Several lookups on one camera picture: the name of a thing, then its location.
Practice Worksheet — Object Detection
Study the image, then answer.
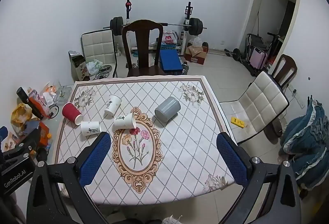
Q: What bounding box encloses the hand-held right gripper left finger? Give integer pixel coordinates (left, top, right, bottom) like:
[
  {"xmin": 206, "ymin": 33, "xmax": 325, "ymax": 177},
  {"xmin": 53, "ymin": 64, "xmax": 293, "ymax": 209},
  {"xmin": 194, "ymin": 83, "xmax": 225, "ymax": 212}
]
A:
[{"xmin": 26, "ymin": 132, "xmax": 111, "ymax": 224}]

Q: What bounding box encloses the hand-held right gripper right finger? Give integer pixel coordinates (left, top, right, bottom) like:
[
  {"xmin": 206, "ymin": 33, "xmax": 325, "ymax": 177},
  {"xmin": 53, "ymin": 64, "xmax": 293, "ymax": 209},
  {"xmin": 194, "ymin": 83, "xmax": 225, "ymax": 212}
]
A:
[{"xmin": 217, "ymin": 132, "xmax": 302, "ymax": 224}]

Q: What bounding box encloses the white paper cup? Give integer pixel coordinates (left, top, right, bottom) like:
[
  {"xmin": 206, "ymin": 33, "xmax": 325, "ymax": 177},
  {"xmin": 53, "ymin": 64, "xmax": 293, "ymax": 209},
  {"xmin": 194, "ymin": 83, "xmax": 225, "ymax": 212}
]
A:
[
  {"xmin": 113, "ymin": 112, "xmax": 137, "ymax": 130},
  {"xmin": 103, "ymin": 95, "xmax": 122, "ymax": 117},
  {"xmin": 81, "ymin": 121, "xmax": 102, "ymax": 136}
]

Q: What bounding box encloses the red paper cup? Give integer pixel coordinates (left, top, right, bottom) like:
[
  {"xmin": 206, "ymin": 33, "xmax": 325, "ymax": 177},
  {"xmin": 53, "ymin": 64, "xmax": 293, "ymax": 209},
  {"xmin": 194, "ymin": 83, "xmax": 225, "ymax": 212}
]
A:
[{"xmin": 62, "ymin": 102, "xmax": 83, "ymax": 125}]

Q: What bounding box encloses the grey plastic cup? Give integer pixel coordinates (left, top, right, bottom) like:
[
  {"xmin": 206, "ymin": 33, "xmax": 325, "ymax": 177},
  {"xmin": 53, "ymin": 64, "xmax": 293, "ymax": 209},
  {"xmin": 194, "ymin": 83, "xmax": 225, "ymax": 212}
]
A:
[{"xmin": 154, "ymin": 96, "xmax": 181, "ymax": 122}]

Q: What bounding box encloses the orange box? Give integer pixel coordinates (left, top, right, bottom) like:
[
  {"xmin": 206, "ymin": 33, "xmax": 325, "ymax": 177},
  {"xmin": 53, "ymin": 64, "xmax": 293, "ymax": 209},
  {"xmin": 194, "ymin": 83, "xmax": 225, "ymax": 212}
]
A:
[{"xmin": 36, "ymin": 121, "xmax": 52, "ymax": 148}]

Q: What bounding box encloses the yellow plastic bag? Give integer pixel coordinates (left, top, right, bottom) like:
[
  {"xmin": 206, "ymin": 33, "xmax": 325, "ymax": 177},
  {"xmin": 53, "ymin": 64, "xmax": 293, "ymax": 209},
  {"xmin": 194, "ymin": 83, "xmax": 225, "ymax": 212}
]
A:
[{"xmin": 11, "ymin": 103, "xmax": 32, "ymax": 127}]

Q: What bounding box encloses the yellow tool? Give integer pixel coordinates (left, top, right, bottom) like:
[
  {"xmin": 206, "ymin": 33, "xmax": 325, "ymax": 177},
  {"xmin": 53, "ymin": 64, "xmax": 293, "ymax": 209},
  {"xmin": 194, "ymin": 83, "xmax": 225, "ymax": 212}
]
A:
[{"xmin": 231, "ymin": 117, "xmax": 247, "ymax": 127}]

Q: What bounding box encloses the long black case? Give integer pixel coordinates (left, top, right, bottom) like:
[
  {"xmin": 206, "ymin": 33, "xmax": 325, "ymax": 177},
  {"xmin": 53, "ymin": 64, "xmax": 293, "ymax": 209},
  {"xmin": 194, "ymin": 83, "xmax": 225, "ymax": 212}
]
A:
[{"xmin": 17, "ymin": 87, "xmax": 44, "ymax": 120}]

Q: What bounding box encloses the floral diamond-pattern tablecloth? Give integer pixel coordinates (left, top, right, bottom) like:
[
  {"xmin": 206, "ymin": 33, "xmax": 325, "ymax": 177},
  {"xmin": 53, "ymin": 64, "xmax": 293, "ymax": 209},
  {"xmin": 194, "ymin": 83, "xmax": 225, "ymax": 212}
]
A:
[{"xmin": 53, "ymin": 75, "xmax": 235, "ymax": 206}]

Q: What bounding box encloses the white padded chair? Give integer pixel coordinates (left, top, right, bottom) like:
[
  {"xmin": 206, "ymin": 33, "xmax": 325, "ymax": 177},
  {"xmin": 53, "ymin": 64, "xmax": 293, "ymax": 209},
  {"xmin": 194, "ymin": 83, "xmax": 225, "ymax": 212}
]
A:
[
  {"xmin": 219, "ymin": 71, "xmax": 290, "ymax": 144},
  {"xmin": 81, "ymin": 29, "xmax": 119, "ymax": 78}
]

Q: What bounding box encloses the blue clothing pile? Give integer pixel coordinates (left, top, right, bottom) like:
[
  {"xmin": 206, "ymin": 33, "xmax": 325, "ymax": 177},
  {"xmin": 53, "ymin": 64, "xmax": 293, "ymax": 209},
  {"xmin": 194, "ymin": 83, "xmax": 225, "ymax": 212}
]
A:
[{"xmin": 279, "ymin": 99, "xmax": 329, "ymax": 191}]

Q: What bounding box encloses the white power strip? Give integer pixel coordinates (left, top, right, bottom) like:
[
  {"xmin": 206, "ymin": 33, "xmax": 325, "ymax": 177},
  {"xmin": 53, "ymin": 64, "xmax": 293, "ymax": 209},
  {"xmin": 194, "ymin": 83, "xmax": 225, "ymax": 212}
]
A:
[{"xmin": 286, "ymin": 85, "xmax": 305, "ymax": 109}]

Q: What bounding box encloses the metal pot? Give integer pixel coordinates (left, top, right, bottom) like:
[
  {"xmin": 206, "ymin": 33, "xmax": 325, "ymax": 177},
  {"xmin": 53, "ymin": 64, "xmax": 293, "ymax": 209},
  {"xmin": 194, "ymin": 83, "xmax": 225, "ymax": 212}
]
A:
[{"xmin": 99, "ymin": 65, "xmax": 112, "ymax": 79}]

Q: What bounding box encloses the pink suitcase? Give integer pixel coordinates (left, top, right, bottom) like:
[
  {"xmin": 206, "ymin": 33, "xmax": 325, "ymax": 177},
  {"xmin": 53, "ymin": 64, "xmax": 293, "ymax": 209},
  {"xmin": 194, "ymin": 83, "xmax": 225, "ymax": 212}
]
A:
[{"xmin": 250, "ymin": 46, "xmax": 269, "ymax": 70}]

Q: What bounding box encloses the small dumbbell bar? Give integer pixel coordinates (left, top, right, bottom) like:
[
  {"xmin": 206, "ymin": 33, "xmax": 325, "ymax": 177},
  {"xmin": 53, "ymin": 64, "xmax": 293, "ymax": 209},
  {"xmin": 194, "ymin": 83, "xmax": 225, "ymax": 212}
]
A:
[{"xmin": 224, "ymin": 48, "xmax": 242, "ymax": 62}]

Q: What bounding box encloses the cardboard box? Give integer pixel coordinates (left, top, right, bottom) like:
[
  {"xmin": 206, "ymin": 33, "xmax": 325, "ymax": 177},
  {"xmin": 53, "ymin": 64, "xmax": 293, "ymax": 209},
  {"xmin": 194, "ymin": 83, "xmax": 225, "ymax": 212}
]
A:
[{"xmin": 184, "ymin": 43, "xmax": 209, "ymax": 65}]

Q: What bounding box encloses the dark wooden chair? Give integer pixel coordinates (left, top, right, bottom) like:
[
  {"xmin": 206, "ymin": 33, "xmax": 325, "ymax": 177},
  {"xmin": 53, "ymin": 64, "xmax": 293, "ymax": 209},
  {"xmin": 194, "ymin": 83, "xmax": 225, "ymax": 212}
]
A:
[
  {"xmin": 270, "ymin": 54, "xmax": 298, "ymax": 91},
  {"xmin": 122, "ymin": 19, "xmax": 166, "ymax": 78}
]

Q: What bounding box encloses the blue bench pad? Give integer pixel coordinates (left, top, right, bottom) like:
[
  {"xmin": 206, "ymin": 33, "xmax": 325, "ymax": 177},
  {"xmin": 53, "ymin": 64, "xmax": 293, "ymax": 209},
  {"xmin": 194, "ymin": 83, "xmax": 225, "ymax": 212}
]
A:
[{"xmin": 159, "ymin": 49, "xmax": 183, "ymax": 74}]

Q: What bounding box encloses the folded grey cart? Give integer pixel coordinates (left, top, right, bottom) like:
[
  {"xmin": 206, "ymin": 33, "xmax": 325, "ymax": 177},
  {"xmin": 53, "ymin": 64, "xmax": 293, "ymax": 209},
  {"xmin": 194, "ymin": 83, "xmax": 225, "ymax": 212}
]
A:
[{"xmin": 245, "ymin": 33, "xmax": 268, "ymax": 60}]

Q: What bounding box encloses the clear plastic bag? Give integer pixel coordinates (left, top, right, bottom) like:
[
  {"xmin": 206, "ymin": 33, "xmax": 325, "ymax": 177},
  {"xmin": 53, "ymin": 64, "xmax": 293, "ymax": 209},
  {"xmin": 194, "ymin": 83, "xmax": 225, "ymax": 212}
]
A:
[{"xmin": 189, "ymin": 37, "xmax": 203, "ymax": 48}]

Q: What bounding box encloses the white weight bench rack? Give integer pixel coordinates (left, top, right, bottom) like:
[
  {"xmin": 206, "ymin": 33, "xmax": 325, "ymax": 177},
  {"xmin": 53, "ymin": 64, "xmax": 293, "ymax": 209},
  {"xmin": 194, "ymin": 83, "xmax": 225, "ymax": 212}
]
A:
[{"xmin": 123, "ymin": 0, "xmax": 196, "ymax": 58}]

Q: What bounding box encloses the red and white plastic bag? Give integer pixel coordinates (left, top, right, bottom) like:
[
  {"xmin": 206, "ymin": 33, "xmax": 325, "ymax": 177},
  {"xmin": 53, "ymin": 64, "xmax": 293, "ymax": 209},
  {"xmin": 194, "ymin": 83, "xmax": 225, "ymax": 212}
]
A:
[{"xmin": 161, "ymin": 30, "xmax": 178, "ymax": 45}]

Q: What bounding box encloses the black barbell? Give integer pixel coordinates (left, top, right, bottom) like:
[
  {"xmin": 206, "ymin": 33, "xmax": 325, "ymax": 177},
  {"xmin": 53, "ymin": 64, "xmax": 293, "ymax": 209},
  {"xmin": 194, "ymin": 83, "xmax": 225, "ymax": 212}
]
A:
[{"xmin": 103, "ymin": 17, "xmax": 207, "ymax": 36}]

